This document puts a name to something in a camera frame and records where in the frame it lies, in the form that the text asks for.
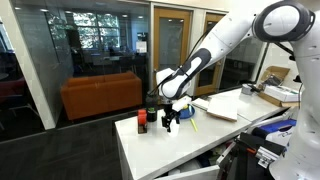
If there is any yellow-green marker pen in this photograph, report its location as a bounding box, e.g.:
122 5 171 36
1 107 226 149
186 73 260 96
190 118 198 132

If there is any orange sofa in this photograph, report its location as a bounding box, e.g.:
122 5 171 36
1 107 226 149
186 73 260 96
60 71 142 121

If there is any white open notebook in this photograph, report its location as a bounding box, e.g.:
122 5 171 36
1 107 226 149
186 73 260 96
192 96 238 122

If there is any small grey tape roll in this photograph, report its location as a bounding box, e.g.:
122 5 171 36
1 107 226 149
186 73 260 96
241 84 253 95

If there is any blue plate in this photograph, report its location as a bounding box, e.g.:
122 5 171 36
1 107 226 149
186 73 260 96
179 105 195 119

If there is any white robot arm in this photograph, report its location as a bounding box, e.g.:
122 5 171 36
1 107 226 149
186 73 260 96
157 0 320 180

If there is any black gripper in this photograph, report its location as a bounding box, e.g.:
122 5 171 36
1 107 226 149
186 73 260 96
161 104 180 133

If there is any white cup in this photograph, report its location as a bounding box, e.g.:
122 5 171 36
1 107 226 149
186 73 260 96
171 120 180 133

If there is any open cardboard box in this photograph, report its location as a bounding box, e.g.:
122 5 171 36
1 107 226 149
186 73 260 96
258 66 299 107

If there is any black bottle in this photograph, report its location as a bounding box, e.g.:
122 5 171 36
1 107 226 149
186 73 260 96
146 94 158 122

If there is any white flat box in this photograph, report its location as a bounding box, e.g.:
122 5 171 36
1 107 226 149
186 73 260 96
264 86 299 102

